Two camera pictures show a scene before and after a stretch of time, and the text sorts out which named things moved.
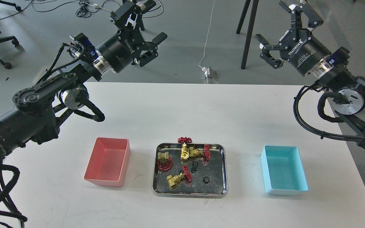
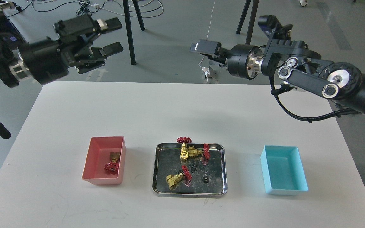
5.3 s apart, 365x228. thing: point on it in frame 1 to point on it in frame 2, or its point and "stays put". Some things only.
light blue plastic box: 283,171 stays put
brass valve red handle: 164,162 to 112,168
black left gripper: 120,51 to 47,60
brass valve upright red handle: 184,154 stays put
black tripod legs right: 255,5 stays put
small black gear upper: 195,164 stays put
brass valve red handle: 172,180 stays put
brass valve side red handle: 194,152 stays put
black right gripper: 305,54 to 243,60
